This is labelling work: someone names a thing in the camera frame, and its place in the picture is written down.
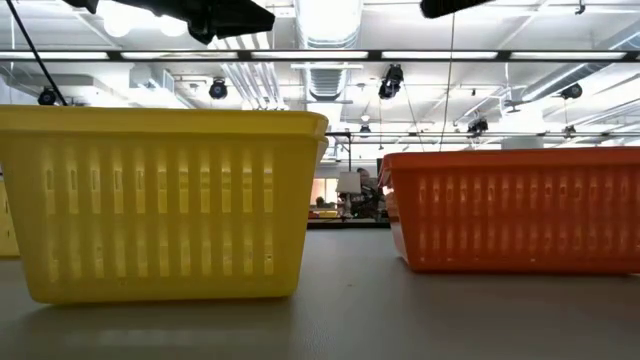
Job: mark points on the yellow slotted plastic basket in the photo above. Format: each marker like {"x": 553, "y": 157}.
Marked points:
{"x": 7, "y": 225}
{"x": 150, "y": 120}

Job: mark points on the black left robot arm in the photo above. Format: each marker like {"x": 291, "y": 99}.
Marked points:
{"x": 80, "y": 5}

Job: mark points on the black background robot arm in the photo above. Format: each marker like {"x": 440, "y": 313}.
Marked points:
{"x": 367, "y": 205}

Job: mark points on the black ceiling spotlight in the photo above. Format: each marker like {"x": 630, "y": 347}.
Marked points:
{"x": 477, "y": 126}
{"x": 571, "y": 91}
{"x": 365, "y": 131}
{"x": 218, "y": 90}
{"x": 47, "y": 97}

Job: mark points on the orange slotted plastic basket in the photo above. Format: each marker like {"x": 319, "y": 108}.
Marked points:
{"x": 500, "y": 157}

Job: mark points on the person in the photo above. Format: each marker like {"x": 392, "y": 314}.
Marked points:
{"x": 364, "y": 176}

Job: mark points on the white lampshade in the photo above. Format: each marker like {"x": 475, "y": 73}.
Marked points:
{"x": 348, "y": 184}

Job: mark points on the small yellow bin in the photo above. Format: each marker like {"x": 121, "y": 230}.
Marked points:
{"x": 327, "y": 214}

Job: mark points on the black background table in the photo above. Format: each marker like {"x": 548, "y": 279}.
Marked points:
{"x": 350, "y": 224}

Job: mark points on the black frame beam with lights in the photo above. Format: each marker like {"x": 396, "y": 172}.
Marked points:
{"x": 244, "y": 55}

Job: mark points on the black overhead camera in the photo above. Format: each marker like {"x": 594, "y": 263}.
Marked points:
{"x": 390, "y": 85}

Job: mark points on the silver ceiling air duct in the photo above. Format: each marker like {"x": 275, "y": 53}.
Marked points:
{"x": 327, "y": 30}

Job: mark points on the black ceiling track rail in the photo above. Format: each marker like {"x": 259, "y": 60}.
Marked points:
{"x": 425, "y": 134}

